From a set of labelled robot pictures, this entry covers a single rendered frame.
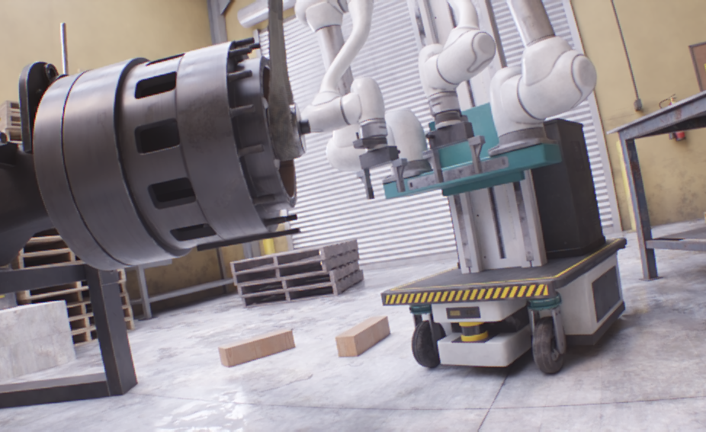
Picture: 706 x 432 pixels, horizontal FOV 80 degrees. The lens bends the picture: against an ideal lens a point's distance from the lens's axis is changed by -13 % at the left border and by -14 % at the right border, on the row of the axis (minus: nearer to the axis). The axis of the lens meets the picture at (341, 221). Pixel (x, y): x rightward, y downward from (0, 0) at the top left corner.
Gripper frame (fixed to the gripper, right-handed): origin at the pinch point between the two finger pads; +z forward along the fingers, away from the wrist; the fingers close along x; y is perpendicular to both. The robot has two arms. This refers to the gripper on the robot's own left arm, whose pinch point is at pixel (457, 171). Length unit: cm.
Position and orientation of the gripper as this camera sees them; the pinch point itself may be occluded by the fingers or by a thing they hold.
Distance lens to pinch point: 142.0
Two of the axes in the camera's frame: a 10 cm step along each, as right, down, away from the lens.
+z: 1.7, 9.8, -0.3
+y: -7.0, 1.0, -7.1
